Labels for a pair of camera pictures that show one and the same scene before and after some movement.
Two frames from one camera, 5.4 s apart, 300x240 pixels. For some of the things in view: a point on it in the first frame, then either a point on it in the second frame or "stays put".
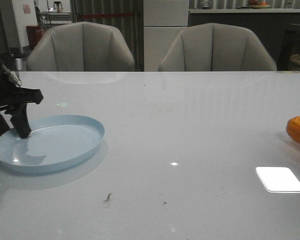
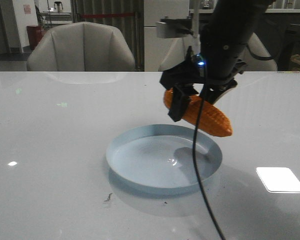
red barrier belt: x=105 y=15 stays put
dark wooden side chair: x=297 y=41 stays put
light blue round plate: x=54 y=141 → x=159 y=159
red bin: x=34 y=33 stays put
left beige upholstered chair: x=81 y=46 stays put
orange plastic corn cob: x=298 y=128 → x=212 y=119
